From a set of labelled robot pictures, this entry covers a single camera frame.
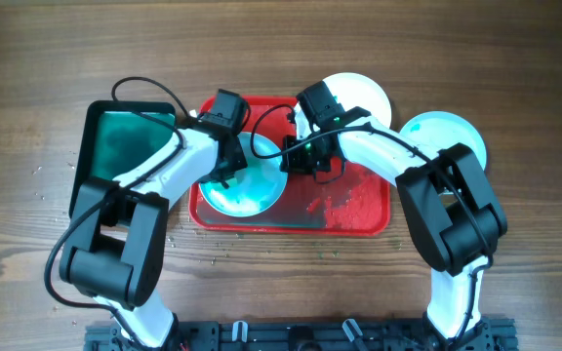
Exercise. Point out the stained white plate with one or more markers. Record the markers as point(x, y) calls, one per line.
point(261, 184)
point(356, 90)

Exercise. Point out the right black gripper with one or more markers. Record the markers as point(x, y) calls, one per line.
point(293, 164)

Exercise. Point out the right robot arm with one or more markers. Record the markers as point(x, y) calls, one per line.
point(453, 214)

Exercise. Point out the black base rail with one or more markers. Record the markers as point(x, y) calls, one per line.
point(400, 334)

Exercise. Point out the dark green tray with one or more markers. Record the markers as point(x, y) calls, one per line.
point(116, 139)

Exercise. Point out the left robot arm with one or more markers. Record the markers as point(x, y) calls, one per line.
point(113, 249)

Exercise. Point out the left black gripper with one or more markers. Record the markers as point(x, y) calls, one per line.
point(239, 163)

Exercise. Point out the red plastic tray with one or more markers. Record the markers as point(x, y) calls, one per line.
point(354, 204)

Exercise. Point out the green scrubbing sponge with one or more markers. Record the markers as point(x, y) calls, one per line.
point(226, 182)

